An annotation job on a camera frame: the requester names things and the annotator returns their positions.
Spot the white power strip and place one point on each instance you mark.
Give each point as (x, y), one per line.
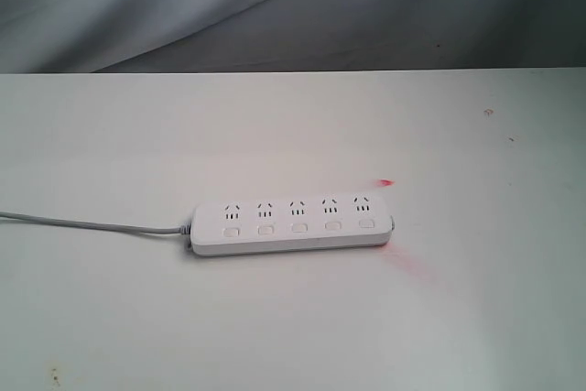
(265, 226)

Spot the grey backdrop cloth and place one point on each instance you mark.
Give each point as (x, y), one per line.
(120, 36)

